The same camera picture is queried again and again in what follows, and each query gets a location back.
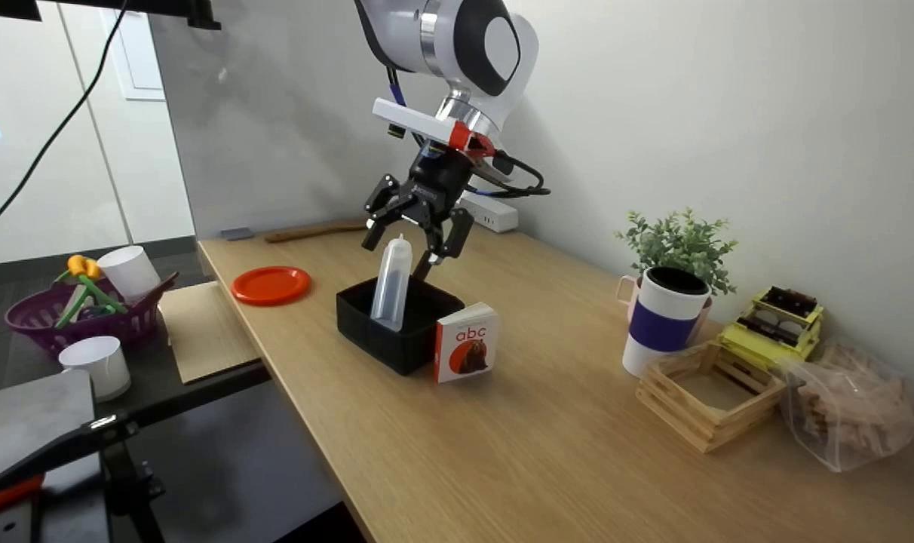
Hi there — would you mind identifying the black hanging cable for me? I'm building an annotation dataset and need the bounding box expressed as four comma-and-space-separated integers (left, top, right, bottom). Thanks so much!
0, 0, 131, 244

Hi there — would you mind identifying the brown cardboard sheet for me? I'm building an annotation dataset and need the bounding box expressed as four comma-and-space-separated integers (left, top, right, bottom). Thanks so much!
154, 279, 269, 388

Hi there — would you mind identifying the white book with red circle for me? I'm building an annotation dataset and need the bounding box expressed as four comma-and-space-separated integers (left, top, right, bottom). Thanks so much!
431, 301, 502, 388

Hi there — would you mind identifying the grey flat mat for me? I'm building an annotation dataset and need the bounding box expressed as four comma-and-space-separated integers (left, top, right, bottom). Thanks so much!
0, 369, 105, 543

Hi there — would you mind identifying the yellow orange toy fruit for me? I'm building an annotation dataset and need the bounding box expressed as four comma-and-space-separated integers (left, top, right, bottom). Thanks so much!
62, 255, 107, 283

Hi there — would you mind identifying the purple plastic basket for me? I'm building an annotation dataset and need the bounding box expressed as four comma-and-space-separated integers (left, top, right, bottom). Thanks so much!
0, 270, 178, 360

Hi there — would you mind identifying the white paper cup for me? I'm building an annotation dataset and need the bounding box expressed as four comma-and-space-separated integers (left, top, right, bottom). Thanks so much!
93, 244, 165, 311

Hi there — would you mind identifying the black tripod with orange handle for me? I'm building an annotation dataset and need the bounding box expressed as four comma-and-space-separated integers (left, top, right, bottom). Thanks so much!
0, 360, 274, 543

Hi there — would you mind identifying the black square box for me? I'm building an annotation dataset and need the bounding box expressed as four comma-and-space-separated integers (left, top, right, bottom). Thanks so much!
330, 276, 467, 379

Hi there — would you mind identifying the yellow box stack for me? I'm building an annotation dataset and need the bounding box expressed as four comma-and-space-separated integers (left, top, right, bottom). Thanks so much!
717, 283, 829, 379

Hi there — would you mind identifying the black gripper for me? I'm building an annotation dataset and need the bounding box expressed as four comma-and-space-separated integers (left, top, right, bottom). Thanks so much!
360, 142, 475, 288

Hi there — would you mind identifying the black side table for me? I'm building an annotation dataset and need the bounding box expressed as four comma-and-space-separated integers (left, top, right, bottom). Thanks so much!
0, 236, 372, 543

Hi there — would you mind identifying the plastic bag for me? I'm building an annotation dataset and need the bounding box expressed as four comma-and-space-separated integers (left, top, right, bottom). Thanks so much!
775, 340, 914, 476

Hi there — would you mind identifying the wooden slat crate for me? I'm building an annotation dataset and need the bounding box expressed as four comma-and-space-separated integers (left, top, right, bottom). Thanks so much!
634, 337, 796, 455

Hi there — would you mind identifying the green toy vegetable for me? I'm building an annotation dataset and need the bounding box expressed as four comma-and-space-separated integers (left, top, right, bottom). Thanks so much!
55, 276, 128, 332

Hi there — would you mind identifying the long wooden stick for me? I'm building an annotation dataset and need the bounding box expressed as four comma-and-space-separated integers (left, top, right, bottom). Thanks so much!
261, 219, 372, 249

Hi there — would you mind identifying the white cylindrical container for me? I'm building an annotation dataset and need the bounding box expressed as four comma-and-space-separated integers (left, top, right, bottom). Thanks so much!
55, 332, 134, 404

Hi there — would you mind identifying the green plant in pink pot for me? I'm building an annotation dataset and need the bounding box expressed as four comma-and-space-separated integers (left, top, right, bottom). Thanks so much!
616, 207, 740, 325

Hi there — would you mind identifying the black overhead fixture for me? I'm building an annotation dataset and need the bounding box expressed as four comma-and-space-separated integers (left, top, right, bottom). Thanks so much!
56, 0, 223, 35

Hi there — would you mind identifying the white cup with blue band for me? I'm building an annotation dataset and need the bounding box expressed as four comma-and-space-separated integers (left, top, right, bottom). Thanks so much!
619, 263, 712, 380

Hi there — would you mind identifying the translucent squeeze sauce bottle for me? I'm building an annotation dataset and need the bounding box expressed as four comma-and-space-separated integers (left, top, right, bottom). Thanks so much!
368, 233, 417, 336

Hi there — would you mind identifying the orange round plate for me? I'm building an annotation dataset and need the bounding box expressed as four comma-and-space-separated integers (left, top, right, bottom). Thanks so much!
230, 263, 314, 308

